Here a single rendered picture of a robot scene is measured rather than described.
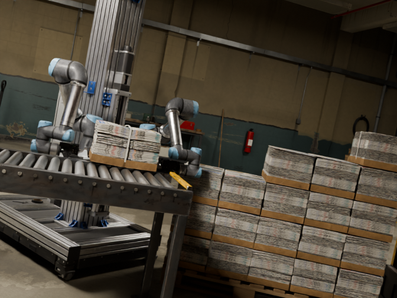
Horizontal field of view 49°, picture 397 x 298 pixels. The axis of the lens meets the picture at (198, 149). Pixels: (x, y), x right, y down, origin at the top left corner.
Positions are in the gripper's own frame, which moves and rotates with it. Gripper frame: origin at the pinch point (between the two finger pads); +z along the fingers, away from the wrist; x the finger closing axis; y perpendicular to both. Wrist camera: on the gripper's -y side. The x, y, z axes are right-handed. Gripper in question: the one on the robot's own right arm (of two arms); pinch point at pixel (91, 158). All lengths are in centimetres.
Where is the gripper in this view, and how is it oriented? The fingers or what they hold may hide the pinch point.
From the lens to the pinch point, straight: 275.0
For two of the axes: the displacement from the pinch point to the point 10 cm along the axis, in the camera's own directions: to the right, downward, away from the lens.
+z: 9.5, 1.7, 2.8
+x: -2.6, -0.9, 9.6
